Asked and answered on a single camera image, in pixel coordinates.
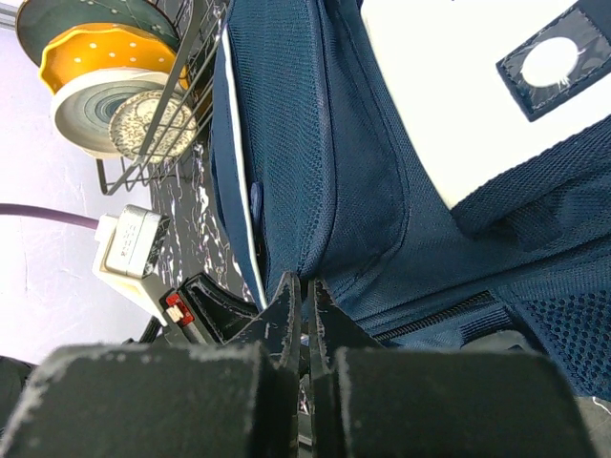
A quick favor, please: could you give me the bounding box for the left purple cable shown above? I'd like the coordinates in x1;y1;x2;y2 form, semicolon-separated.
0;202;101;231

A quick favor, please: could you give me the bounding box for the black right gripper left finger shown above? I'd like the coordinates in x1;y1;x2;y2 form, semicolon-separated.
1;273;301;457

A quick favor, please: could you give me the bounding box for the black wire dish rack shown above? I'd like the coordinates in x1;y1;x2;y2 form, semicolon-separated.
95;1;229;196

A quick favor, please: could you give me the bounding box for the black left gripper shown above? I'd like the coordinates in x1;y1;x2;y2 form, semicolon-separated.
139;274;259;344

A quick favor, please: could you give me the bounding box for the grey speckled plate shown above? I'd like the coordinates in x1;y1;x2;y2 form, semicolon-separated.
108;90;198;163

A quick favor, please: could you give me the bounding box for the white plate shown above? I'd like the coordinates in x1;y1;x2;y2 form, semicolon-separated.
51;67;169;159

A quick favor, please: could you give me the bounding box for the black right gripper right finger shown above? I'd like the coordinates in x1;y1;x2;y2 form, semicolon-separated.
307;280;597;457

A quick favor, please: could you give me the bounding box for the navy blue student backpack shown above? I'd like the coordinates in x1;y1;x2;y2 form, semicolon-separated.
210;1;610;399

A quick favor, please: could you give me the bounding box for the orange plate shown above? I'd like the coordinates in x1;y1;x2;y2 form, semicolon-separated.
38;23;177;94

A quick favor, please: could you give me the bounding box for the dark green plate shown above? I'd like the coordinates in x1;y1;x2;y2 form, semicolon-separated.
14;0;185;68

